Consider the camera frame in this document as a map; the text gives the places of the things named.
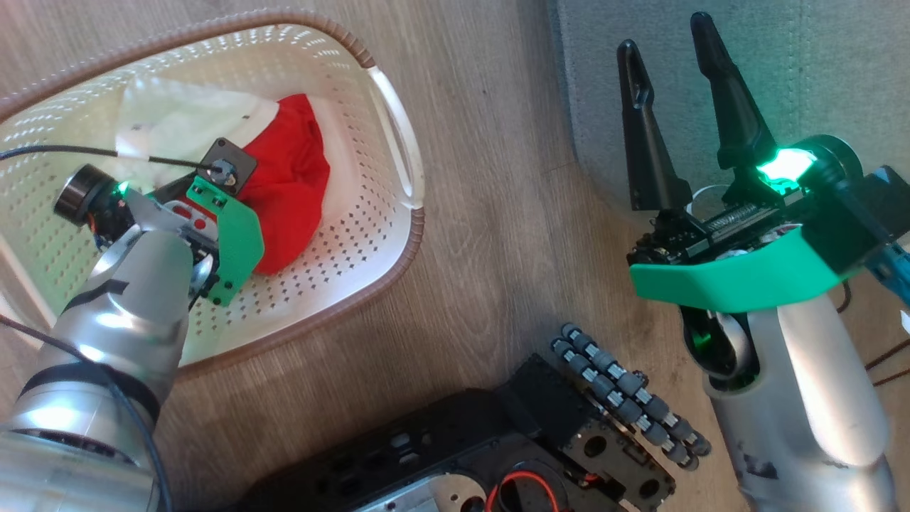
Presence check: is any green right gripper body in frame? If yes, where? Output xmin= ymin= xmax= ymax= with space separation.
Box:
xmin=628 ymin=134 xmax=877 ymax=314

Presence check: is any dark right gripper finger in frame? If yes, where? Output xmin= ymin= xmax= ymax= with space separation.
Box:
xmin=616 ymin=39 xmax=693 ymax=213
xmin=690 ymin=11 xmax=778 ymax=191

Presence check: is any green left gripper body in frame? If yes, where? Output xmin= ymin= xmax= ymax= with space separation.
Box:
xmin=53 ymin=164 xmax=266 ymax=308

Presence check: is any red and white garment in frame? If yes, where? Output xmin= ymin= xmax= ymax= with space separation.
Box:
xmin=114 ymin=74 xmax=332 ymax=277

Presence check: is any grey fabric sofa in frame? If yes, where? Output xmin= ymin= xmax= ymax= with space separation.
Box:
xmin=546 ymin=0 xmax=910 ymax=218

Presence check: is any beige laundry basket brown rim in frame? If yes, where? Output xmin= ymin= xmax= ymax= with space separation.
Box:
xmin=0 ymin=9 xmax=426 ymax=381

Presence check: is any grey roller base wheel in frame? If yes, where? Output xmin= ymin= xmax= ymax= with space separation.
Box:
xmin=550 ymin=323 xmax=712 ymax=471

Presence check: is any dark cable by right arm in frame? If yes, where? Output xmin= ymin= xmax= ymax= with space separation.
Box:
xmin=835 ymin=279 xmax=910 ymax=389

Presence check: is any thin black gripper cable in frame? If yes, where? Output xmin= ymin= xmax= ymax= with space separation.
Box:
xmin=0 ymin=144 xmax=223 ymax=174

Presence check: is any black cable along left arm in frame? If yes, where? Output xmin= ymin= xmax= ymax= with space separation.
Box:
xmin=0 ymin=313 xmax=173 ymax=512

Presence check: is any red wire loop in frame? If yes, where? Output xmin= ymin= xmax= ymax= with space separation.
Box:
xmin=485 ymin=470 xmax=560 ymax=512

